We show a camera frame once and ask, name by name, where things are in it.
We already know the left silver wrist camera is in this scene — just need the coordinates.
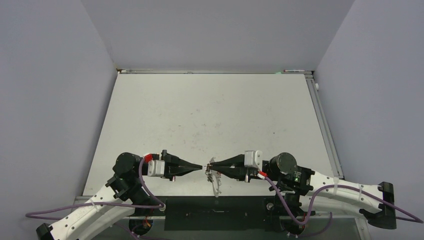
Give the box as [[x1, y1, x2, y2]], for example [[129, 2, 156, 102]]
[[147, 160, 166, 177]]

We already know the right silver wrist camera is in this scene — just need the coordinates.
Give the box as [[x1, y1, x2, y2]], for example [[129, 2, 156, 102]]
[[243, 150, 263, 171]]

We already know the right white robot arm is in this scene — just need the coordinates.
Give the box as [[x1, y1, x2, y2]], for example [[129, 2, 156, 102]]
[[205, 150, 397, 230]]

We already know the aluminium frame rail right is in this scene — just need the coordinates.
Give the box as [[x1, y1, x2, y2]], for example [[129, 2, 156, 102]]
[[305, 73, 339, 163]]

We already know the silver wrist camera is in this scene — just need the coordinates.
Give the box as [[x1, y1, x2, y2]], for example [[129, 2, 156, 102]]
[[243, 150, 263, 171], [147, 160, 166, 177]]

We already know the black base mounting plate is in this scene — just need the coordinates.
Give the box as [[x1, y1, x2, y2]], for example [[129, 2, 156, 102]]
[[128, 196, 305, 235]]

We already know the aluminium frame rail back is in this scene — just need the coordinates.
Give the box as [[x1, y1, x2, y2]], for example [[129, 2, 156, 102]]
[[117, 69, 314, 75]]

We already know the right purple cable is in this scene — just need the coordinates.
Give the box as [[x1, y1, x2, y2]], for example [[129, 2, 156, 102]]
[[257, 171, 424, 227]]

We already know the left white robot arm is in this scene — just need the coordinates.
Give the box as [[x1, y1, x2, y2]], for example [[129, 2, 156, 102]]
[[36, 150, 203, 240]]

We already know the aluminium frame rail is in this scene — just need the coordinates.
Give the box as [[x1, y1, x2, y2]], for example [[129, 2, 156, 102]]
[[305, 73, 339, 163], [117, 69, 314, 75]]

